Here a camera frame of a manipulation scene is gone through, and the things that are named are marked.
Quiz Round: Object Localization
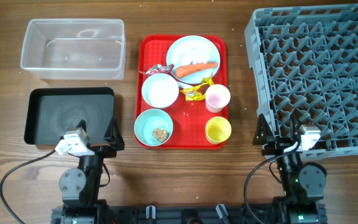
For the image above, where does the yellow plastic cup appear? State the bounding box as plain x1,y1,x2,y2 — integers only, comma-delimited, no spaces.
205,116,232,144

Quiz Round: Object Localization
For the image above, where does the pink plastic cup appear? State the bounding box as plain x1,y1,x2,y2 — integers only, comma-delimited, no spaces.
205,84,231,113

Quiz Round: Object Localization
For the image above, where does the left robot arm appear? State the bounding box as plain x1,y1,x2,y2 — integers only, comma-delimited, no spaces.
51,116,124,224

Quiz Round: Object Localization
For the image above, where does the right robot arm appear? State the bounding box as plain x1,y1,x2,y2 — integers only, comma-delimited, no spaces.
249,114,328,224

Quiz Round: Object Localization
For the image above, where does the red serving tray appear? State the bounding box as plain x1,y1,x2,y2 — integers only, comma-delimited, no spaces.
135,34,228,150

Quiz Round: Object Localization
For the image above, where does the grey dishwasher rack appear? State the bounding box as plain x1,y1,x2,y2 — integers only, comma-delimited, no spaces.
244,4,358,160

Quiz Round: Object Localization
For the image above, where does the clear plastic bin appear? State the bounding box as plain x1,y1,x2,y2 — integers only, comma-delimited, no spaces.
20,19,126,80

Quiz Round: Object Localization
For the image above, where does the brown food scrap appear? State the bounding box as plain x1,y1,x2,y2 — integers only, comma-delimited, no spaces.
152,128,169,142

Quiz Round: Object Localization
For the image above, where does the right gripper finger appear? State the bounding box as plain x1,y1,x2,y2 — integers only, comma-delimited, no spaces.
290,114,300,137
252,114,274,145

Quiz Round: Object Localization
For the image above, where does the red foil wrapper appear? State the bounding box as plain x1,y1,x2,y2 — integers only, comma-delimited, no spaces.
139,64,174,77

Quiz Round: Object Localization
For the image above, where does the black plastic tray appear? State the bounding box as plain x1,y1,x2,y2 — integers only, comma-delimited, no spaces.
24,87,114,146

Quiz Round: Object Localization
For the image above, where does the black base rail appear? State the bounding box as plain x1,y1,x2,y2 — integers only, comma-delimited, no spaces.
50,204,328,224

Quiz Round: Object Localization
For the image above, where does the light blue bowl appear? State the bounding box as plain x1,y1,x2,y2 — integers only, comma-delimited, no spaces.
141,73,179,109

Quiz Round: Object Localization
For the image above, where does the orange carrot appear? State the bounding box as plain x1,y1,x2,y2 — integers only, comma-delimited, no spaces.
175,62,218,78

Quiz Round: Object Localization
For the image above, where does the light blue plate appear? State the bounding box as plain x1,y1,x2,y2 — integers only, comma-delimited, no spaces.
166,35,221,85

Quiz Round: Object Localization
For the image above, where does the green bowl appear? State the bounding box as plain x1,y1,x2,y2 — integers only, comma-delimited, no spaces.
134,109,173,147

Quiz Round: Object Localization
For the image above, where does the yellow snack wrapper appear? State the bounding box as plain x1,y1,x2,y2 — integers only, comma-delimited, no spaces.
180,78,214,101

